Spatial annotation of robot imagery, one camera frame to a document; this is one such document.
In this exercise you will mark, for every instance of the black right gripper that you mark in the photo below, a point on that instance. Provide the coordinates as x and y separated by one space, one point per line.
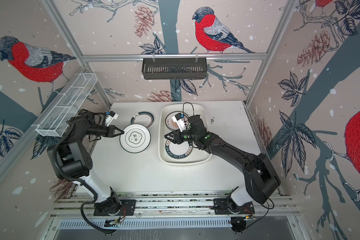
178 139

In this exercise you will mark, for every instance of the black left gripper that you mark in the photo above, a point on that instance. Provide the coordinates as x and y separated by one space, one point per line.
111 131

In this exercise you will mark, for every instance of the green rim plate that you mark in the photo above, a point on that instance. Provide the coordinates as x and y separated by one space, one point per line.
178 151

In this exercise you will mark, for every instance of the white plate flower outline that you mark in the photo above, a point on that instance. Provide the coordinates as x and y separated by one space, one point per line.
136 138

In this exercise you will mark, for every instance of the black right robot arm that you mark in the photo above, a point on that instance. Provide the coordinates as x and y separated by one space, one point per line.
261 179

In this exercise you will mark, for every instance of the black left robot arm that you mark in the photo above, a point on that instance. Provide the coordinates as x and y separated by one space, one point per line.
72 161

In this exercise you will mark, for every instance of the white plastic bin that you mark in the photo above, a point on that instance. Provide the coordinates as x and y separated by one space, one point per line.
196 156

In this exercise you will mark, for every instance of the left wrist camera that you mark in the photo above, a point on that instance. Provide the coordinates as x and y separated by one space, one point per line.
110 116

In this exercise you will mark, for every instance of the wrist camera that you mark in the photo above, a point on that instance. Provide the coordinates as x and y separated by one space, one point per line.
110 116
180 121

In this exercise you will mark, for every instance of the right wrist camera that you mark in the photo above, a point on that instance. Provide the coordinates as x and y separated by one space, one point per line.
180 121

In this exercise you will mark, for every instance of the white mesh wall shelf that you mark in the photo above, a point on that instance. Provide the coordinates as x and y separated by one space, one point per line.
69 103

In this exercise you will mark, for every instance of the black hanging wire basket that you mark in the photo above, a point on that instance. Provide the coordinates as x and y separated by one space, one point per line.
174 69

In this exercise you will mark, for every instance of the horizontal aluminium frame bar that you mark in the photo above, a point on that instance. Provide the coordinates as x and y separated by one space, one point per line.
136 58

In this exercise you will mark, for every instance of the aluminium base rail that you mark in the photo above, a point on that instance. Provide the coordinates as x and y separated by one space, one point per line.
168 211

